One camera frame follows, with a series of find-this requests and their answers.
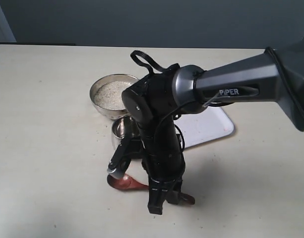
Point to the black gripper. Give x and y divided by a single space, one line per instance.
165 165

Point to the dark red wooden spoon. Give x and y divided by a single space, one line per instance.
129 183

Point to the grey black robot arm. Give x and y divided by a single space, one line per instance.
273 76

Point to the steel cup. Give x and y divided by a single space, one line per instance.
125 127

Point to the white powder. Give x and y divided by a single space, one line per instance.
109 96

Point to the steel bowl of rice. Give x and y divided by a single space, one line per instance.
111 114

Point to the white plastic tray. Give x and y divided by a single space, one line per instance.
211 124

